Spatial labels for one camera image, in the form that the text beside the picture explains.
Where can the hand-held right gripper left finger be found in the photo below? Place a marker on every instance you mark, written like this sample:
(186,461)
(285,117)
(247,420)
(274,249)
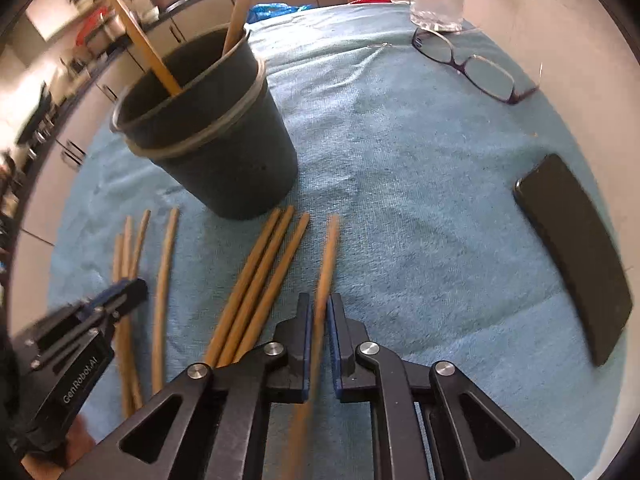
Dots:
(306,350)

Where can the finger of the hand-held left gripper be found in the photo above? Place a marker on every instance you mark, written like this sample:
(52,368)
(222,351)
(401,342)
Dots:
(125,292)
(125,316)

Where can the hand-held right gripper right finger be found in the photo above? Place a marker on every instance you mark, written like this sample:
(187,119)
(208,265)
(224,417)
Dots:
(334,350)

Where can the dark grey utensil holder cup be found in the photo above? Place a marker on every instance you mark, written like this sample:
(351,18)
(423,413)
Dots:
(235,160)

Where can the person's left hand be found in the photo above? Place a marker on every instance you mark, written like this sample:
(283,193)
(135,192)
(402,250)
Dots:
(80,442)

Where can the blue towel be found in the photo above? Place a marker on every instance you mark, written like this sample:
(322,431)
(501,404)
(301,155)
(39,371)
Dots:
(425,210)

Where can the black smartphone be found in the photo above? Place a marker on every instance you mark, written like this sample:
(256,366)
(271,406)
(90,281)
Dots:
(575,260)

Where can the purple framed eyeglasses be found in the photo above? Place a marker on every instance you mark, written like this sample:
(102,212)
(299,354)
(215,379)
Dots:
(492,80)

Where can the blue plastic bag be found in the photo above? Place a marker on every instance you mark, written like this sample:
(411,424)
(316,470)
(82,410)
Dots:
(280,12)

